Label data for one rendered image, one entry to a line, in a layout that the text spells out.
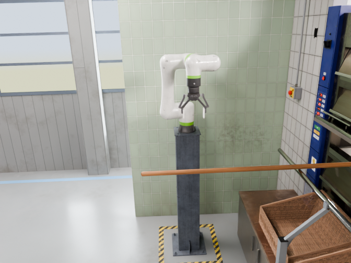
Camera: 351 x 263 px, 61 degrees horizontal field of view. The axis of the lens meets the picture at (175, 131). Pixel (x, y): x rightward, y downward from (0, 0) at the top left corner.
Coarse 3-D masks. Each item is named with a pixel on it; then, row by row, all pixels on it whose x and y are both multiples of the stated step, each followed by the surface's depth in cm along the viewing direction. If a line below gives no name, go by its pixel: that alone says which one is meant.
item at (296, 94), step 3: (291, 87) 266; (294, 87) 264; (297, 87) 263; (300, 87) 263; (291, 90) 266; (294, 90) 261; (297, 90) 261; (300, 90) 261; (294, 93) 262; (297, 93) 262; (300, 93) 262; (291, 96) 266; (294, 96) 263; (297, 96) 263; (300, 96) 263
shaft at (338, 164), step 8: (216, 168) 186; (224, 168) 186; (232, 168) 186; (240, 168) 186; (248, 168) 186; (256, 168) 186; (264, 168) 186; (272, 168) 186; (280, 168) 186; (288, 168) 186; (296, 168) 186; (304, 168) 187; (312, 168) 187
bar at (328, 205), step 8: (280, 152) 216; (288, 160) 202; (304, 176) 180; (312, 184) 170; (320, 192) 162; (328, 200) 154; (328, 208) 152; (336, 208) 148; (312, 216) 157; (320, 216) 155; (336, 216) 144; (304, 224) 157; (344, 224) 138; (296, 232) 158; (280, 240) 159; (288, 240) 159; (280, 248) 160; (280, 256) 162
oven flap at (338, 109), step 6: (342, 90) 205; (348, 90) 199; (342, 96) 203; (348, 96) 197; (336, 102) 207; (342, 102) 201; (348, 102) 195; (336, 108) 205; (342, 108) 199; (348, 108) 193; (336, 114) 200; (342, 114) 196; (348, 114) 192; (348, 120) 187
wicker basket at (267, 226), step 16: (304, 208) 230; (320, 208) 222; (272, 224) 229; (288, 224) 229; (320, 224) 219; (336, 224) 202; (304, 240) 212; (320, 240) 211; (336, 240) 199; (288, 256) 179; (304, 256) 177
